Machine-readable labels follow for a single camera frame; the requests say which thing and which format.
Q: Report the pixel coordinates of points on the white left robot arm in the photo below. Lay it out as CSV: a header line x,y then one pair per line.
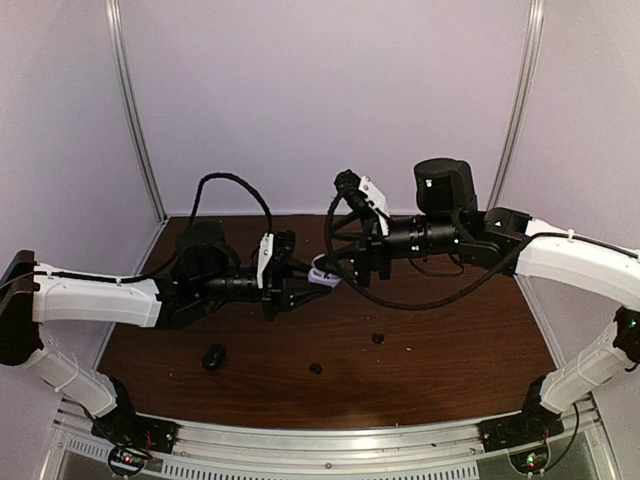
x,y
206,274

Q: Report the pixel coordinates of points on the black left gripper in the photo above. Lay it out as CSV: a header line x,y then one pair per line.
x,y
277,288

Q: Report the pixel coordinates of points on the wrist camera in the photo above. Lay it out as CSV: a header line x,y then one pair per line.
x,y
274,251
366,201

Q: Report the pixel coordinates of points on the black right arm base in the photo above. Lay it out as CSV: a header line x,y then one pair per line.
x,y
532,424

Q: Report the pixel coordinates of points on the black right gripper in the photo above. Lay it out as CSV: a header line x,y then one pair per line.
x,y
369,238

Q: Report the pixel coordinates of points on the aluminium frame post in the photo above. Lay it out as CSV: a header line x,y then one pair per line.
x,y
528,65
132,115

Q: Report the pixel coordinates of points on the circuit board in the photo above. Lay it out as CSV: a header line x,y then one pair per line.
x,y
125,461
530,461

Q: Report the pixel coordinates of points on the black earbud right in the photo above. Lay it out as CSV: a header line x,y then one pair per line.
x,y
378,338

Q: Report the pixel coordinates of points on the black earbud small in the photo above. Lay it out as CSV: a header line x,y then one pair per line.
x,y
315,368

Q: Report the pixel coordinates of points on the lilac earbud charging case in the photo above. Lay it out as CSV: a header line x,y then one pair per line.
x,y
318,273

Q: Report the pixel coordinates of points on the right aluminium frame post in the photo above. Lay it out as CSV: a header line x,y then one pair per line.
x,y
528,65

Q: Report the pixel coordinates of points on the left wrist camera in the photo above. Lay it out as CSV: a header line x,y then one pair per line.
x,y
274,251

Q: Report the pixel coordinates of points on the black oval charging case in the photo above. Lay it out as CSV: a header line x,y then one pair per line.
x,y
214,357

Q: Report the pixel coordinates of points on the left circuit board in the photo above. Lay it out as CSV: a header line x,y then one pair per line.
x,y
125,461

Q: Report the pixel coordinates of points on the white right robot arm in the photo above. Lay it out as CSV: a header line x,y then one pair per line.
x,y
512,243

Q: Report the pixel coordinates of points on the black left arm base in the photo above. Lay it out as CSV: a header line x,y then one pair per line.
x,y
124,427

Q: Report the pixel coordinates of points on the left aluminium frame post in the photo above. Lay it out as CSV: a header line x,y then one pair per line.
x,y
132,115

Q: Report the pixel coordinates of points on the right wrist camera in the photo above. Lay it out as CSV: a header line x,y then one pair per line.
x,y
366,201

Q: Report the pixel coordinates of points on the right circuit board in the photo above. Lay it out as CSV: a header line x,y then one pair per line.
x,y
530,461

